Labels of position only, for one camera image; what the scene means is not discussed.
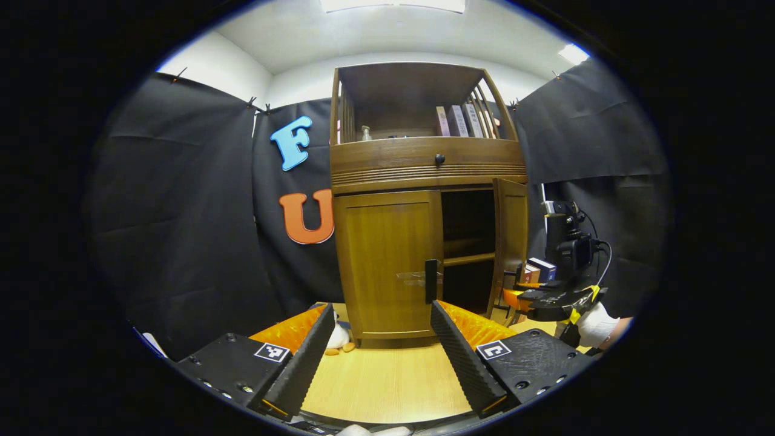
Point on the small ceiling light panel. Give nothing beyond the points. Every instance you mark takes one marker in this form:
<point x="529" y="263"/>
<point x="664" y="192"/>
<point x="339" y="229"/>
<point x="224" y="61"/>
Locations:
<point x="573" y="53"/>

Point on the pink book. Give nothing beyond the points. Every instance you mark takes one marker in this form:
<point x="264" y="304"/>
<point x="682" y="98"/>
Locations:
<point x="442" y="122"/>

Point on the penguin plush toy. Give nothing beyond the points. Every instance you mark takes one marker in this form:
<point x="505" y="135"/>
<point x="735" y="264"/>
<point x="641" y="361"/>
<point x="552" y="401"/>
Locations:
<point x="338" y="336"/>

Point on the white book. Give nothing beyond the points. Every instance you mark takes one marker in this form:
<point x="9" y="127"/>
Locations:
<point x="458" y="122"/>

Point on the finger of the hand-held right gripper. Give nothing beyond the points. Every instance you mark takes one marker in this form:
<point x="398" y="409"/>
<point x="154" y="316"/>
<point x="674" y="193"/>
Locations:
<point x="519" y="300"/>

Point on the wooden inner cabinet shelf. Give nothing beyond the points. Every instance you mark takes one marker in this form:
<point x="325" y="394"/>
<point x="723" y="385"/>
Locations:
<point x="469" y="259"/>

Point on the wooden drawer with black knob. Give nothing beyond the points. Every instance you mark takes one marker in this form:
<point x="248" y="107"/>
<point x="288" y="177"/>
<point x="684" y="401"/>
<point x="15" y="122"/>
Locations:
<point x="387" y="160"/>

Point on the wooden cabinet door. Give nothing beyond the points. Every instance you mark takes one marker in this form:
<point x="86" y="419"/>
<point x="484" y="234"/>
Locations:
<point x="511" y="242"/>
<point x="381" y="260"/>

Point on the dark blue book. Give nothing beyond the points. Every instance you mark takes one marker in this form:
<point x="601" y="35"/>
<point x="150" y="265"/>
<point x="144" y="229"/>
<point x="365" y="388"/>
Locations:
<point x="544" y="268"/>

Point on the wooden double-door shoe cabinet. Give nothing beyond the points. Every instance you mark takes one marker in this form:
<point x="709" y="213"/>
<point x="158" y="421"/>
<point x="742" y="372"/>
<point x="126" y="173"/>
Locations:
<point x="412" y="85"/>

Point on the large ceiling light panel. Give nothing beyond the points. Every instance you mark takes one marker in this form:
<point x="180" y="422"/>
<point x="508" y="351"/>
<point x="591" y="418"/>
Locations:
<point x="393" y="5"/>

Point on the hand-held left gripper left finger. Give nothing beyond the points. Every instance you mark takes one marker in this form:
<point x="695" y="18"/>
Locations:
<point x="306" y="363"/>

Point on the clear pump soap bottle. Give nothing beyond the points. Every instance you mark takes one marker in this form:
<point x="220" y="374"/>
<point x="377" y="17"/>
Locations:
<point x="366" y="134"/>

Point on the grey book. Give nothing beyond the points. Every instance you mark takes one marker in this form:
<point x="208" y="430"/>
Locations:
<point x="473" y="121"/>

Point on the orange book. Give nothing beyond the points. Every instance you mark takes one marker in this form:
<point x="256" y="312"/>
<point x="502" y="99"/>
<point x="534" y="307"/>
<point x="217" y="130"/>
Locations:
<point x="531" y="275"/>

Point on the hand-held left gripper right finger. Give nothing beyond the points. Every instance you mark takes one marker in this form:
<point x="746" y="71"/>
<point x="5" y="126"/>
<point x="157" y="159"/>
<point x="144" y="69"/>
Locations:
<point x="463" y="363"/>

